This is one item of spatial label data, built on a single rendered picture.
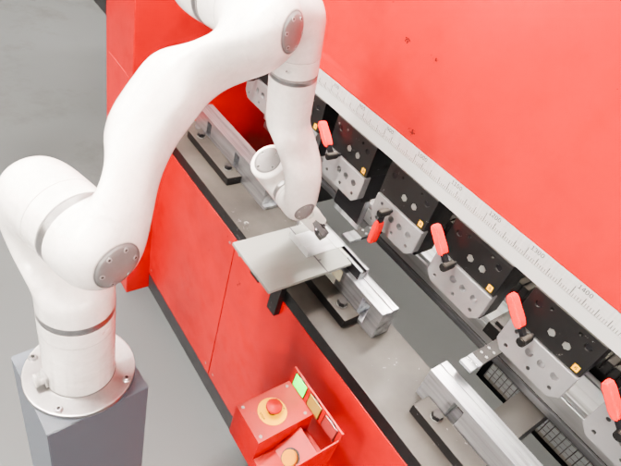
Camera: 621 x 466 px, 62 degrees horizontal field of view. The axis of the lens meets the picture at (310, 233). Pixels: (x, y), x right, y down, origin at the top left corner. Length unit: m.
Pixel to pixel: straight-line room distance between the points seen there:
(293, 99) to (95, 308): 0.49
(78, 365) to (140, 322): 1.47
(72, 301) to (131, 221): 0.18
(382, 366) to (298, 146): 0.62
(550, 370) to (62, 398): 0.87
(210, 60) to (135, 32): 1.09
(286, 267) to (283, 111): 0.46
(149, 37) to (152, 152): 1.12
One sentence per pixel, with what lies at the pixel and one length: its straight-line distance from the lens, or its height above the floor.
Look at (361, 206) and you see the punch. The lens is 1.30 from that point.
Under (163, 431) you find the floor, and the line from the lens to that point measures 2.13.
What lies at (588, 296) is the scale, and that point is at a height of 1.39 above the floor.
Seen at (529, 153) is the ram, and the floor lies 1.53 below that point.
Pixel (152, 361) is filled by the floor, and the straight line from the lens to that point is 2.29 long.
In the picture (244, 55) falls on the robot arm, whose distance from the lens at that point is 0.72.
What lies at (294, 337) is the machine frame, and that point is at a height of 0.77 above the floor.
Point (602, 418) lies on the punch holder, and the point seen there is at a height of 1.23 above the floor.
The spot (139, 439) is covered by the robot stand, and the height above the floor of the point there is 0.81.
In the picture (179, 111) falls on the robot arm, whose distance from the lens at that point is 0.73.
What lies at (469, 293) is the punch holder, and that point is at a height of 1.23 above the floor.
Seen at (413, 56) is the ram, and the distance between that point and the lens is 1.10.
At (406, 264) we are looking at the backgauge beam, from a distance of 1.59.
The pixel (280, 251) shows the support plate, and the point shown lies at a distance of 1.33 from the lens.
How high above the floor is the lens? 1.89
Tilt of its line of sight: 39 degrees down
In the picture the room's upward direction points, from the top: 18 degrees clockwise
